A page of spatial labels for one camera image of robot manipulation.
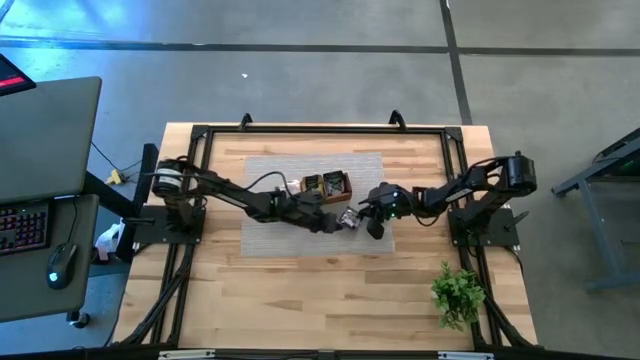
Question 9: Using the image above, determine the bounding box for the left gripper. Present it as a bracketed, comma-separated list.
[287, 193, 345, 235]

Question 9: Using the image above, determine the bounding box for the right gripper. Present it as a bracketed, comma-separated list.
[357, 182, 416, 241]

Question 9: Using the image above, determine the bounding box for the dark blackcurrant tea bag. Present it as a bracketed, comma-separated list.
[335, 207, 362, 231]
[324, 172, 348, 195]

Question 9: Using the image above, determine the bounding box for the wooden three-compartment box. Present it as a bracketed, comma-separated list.
[298, 169, 354, 205]

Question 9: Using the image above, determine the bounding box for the grey woven placemat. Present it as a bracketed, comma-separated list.
[240, 151, 396, 258]

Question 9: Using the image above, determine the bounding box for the green artificial plant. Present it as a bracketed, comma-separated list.
[430, 262, 486, 332]

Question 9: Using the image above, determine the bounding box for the white bar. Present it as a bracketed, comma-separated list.
[157, 349, 216, 360]
[437, 351, 496, 360]

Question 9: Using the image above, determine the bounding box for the black desk foot bar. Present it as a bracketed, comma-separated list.
[82, 170, 139, 219]

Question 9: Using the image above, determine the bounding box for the grey desk top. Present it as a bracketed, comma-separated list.
[0, 193, 100, 324]
[0, 76, 103, 204]

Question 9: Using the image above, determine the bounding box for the black caster wheel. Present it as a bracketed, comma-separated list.
[67, 310, 92, 330]

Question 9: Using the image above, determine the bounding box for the black computer mouse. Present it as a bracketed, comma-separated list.
[46, 241, 79, 291]

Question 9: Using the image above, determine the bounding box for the backlit black keyboard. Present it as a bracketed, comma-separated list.
[0, 201, 51, 257]

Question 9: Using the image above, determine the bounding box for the black desk monitor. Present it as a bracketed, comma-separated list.
[0, 52, 37, 97]

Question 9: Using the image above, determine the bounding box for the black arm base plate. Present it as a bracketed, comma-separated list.
[132, 205, 206, 246]
[448, 208, 530, 249]

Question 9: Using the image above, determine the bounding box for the black cable bundle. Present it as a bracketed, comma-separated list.
[459, 248, 532, 349]
[119, 243, 197, 347]

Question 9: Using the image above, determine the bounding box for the black upright post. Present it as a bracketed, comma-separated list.
[133, 142, 161, 209]

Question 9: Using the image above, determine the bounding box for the grey metal cart frame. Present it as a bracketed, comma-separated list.
[551, 127, 640, 294]

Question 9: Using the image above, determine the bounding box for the black floor cable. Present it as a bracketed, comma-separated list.
[89, 141, 144, 175]

